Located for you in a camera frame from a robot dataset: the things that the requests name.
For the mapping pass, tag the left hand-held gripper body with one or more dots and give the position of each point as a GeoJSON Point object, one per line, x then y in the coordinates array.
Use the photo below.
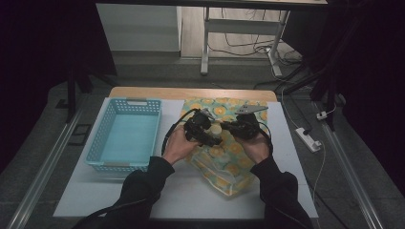
{"type": "Point", "coordinates": [197, 125]}

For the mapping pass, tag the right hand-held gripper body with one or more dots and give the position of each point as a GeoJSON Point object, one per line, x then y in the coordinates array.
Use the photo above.
{"type": "Point", "coordinates": [246, 125]}

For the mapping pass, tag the round pale yellow jar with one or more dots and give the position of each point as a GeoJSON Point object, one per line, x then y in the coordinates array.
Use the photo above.
{"type": "Point", "coordinates": [216, 129]}

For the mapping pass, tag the yellow patterned cloth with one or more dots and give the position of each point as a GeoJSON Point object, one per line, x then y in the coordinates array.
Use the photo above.
{"type": "Point", "coordinates": [229, 171]}

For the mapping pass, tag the light blue perforated plastic basket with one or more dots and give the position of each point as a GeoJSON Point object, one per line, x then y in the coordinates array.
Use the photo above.
{"type": "Point", "coordinates": [127, 140]}

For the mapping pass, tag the person's right hand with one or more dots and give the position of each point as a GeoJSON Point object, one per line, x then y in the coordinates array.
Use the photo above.
{"type": "Point", "coordinates": [256, 149]}

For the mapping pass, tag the person's left hand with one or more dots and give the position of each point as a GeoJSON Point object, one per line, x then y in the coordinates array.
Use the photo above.
{"type": "Point", "coordinates": [178, 146]}

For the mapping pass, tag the white table mat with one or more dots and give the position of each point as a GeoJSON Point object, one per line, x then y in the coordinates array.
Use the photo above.
{"type": "Point", "coordinates": [191, 197]}

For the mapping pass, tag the white power strip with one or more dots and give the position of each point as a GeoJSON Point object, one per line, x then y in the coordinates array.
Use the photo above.
{"type": "Point", "coordinates": [307, 139]}

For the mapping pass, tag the small white adapter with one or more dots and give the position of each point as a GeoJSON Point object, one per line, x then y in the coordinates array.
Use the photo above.
{"type": "Point", "coordinates": [322, 115]}

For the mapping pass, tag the black metal stand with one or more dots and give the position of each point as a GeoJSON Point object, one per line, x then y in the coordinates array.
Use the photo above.
{"type": "Point", "coordinates": [331, 95]}
{"type": "Point", "coordinates": [71, 95]}

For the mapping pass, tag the grey cabinet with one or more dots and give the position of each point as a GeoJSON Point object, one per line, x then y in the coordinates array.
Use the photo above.
{"type": "Point", "coordinates": [137, 28]}

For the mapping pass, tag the black floor plate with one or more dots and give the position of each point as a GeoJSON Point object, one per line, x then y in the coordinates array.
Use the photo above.
{"type": "Point", "coordinates": [81, 134]}

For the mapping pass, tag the white desk frame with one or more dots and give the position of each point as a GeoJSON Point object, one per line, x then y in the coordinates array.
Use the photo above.
{"type": "Point", "coordinates": [205, 47]}

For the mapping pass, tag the metal floor rail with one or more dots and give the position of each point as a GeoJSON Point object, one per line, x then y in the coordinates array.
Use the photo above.
{"type": "Point", "coordinates": [350, 178]}
{"type": "Point", "coordinates": [41, 178]}

